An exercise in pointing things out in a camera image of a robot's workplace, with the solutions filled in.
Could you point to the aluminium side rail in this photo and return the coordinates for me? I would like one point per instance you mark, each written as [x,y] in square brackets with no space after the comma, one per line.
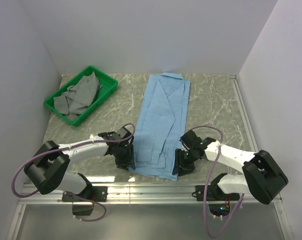
[244,114]

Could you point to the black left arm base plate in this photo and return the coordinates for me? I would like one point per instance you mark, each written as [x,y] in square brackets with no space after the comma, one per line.
[93,193]

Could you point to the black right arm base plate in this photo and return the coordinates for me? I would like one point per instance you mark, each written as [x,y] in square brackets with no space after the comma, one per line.
[214,194]

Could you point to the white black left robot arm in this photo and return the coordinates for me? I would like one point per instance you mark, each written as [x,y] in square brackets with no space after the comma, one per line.
[49,170]

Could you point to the light blue long sleeve shirt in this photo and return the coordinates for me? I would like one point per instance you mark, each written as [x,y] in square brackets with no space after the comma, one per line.
[161,123]

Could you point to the aluminium front mounting rail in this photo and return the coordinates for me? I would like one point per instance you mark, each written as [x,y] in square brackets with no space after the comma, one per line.
[131,193]

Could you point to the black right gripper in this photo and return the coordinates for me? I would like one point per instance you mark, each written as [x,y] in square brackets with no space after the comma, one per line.
[185,169]

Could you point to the grey long sleeve shirt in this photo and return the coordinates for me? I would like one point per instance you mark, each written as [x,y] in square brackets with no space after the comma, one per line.
[78,98]

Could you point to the green plastic bin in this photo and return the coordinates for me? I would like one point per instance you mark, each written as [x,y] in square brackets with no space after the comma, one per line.
[108,86]

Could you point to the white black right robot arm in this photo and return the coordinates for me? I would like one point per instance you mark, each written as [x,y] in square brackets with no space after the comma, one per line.
[260,176]

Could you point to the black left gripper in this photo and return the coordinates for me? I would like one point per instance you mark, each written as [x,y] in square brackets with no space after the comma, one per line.
[129,160]

